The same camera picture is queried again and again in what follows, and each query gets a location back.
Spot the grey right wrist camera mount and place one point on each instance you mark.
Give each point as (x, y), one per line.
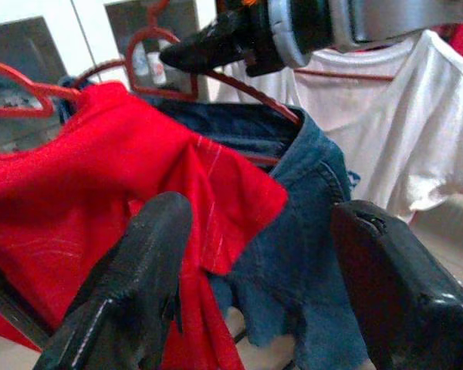
(283, 38)

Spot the red fabric garment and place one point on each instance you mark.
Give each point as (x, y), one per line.
(100, 154)

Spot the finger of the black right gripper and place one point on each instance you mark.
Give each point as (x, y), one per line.
(208, 52)
(233, 21)

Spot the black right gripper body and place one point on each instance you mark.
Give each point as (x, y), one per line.
(266, 34)

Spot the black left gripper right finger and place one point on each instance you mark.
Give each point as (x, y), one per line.
(401, 300)

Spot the white hung T-shirt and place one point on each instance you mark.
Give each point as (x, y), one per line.
(389, 135)

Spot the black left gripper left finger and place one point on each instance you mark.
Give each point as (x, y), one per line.
(150, 250)

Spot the blue denim garment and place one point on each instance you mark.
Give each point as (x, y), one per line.
(293, 231)

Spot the black rack bar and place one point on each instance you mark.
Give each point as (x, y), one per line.
(11, 306)

